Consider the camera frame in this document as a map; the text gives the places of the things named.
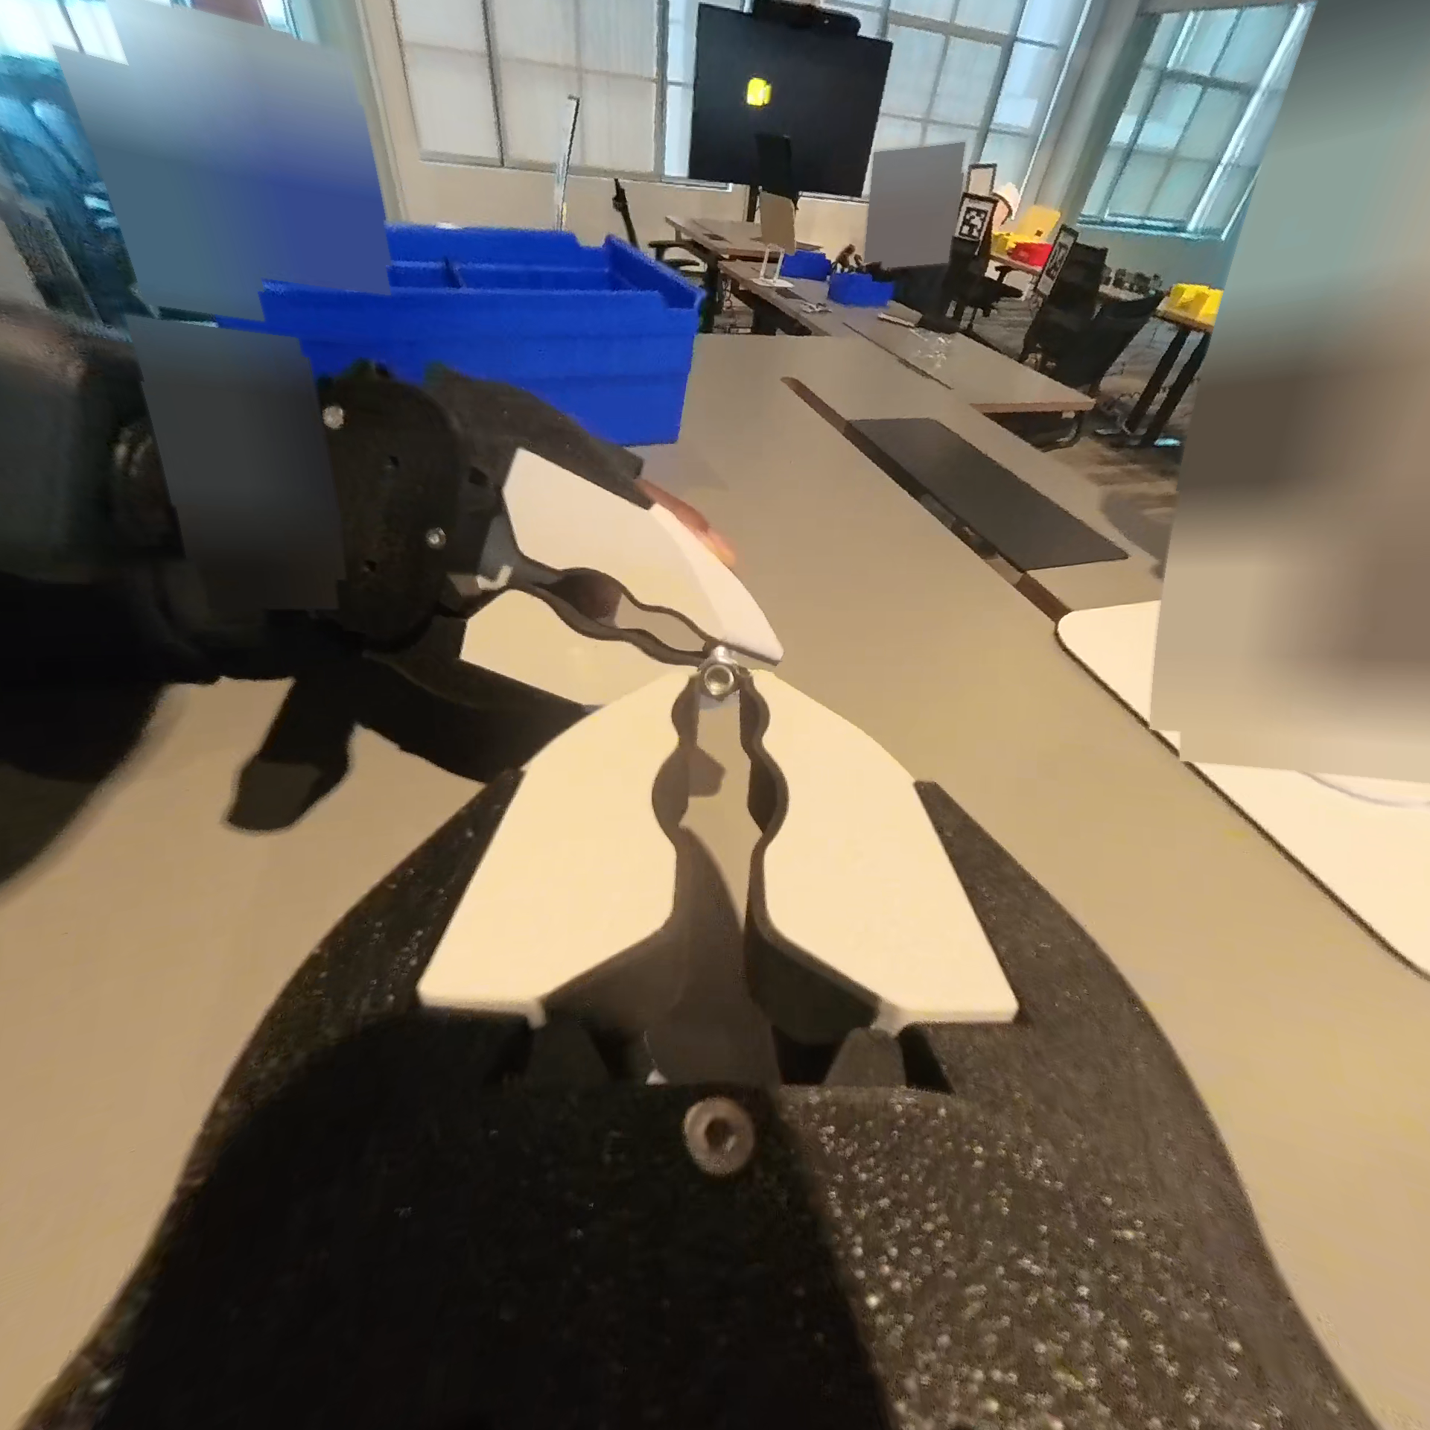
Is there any large blue storage bin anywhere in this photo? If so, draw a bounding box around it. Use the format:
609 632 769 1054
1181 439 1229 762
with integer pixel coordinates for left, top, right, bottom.
217 223 708 448

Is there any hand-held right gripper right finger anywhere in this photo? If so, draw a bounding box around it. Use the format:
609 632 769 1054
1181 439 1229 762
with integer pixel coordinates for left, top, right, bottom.
731 667 1022 1036

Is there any black office chair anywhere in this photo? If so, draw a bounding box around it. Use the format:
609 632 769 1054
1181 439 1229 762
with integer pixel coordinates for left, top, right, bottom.
943 239 1023 330
1019 239 1163 387

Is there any white base board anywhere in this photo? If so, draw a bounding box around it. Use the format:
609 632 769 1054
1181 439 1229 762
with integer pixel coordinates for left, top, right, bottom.
1055 600 1430 974

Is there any wooden tablet stand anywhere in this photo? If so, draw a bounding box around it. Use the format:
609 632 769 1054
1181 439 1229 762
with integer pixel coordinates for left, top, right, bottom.
757 192 800 290

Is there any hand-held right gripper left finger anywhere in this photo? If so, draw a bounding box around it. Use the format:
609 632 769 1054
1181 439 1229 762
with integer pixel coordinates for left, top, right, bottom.
416 667 700 1029

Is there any black television screen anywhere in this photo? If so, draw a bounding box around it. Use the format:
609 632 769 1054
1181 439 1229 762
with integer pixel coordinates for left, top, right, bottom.
687 1 895 202

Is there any black table mat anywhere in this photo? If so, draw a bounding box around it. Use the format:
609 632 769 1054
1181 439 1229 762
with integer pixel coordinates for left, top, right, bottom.
846 418 1131 568

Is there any person's left hand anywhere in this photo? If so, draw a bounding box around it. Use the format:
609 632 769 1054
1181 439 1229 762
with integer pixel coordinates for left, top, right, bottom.
645 479 739 565

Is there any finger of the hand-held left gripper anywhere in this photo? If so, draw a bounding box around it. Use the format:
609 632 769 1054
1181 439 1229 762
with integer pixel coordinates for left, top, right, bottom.
450 448 787 667
450 562 719 707

